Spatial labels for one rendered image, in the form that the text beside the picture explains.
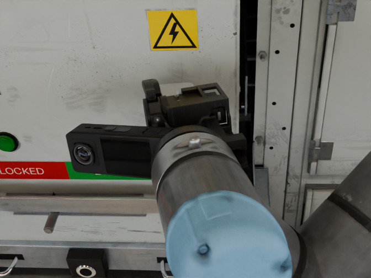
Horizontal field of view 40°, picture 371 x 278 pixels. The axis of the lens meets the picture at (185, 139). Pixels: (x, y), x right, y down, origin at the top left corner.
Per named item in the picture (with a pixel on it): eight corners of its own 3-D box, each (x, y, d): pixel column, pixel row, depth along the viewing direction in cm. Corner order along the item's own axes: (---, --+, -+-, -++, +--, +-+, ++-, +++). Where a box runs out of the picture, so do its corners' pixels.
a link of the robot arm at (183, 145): (162, 240, 42) (148, 151, 39) (155, 210, 47) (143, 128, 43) (250, 223, 43) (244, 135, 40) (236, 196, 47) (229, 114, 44)
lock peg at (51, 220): (57, 236, 75) (51, 218, 73) (42, 236, 75) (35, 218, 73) (67, 204, 80) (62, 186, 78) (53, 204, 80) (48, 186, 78)
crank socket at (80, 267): (106, 281, 84) (101, 263, 81) (70, 281, 85) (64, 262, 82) (109, 267, 87) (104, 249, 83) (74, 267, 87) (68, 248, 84)
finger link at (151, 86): (160, 106, 60) (170, 136, 52) (145, 109, 60) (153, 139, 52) (155, 68, 58) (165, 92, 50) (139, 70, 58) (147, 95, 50)
